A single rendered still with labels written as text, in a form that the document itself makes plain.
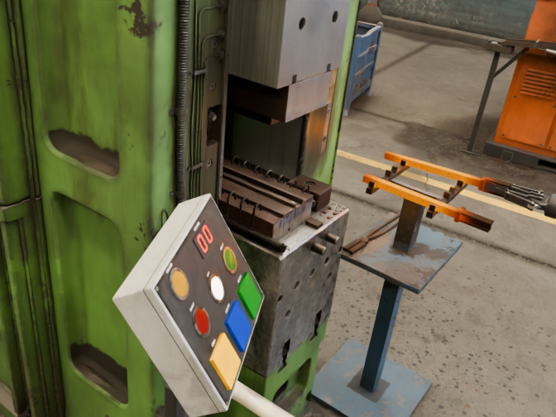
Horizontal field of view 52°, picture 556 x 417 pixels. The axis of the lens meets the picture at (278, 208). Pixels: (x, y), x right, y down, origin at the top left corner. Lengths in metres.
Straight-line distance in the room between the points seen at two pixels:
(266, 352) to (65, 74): 0.95
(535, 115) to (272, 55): 3.82
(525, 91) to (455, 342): 2.60
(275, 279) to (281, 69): 0.57
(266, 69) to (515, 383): 1.91
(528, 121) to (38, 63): 4.09
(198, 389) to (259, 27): 0.78
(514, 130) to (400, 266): 3.20
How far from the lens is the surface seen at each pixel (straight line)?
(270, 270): 1.57
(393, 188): 1.86
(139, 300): 0.96
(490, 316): 3.12
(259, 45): 1.36
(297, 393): 2.22
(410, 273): 1.95
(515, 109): 5.00
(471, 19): 9.12
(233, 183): 1.71
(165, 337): 1.00
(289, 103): 1.41
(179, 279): 1.01
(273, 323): 1.67
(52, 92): 1.57
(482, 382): 2.73
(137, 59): 1.25
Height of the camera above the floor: 1.78
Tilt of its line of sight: 29 degrees down
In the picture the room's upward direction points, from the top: 7 degrees clockwise
